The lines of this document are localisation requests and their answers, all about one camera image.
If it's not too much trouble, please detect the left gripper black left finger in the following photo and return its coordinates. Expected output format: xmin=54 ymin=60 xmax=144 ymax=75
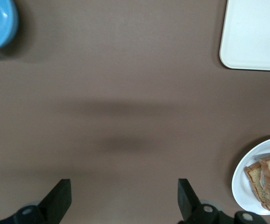
xmin=0 ymin=179 xmax=72 ymax=224

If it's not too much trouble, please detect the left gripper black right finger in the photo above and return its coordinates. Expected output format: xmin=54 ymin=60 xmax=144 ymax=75
xmin=178 ymin=178 xmax=269 ymax=224

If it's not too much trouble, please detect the white round plate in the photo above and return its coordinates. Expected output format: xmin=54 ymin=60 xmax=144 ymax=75
xmin=231 ymin=136 xmax=270 ymax=216

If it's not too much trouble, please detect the cream tray with bear print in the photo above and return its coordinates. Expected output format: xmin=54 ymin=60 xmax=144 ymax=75
xmin=219 ymin=0 xmax=270 ymax=72

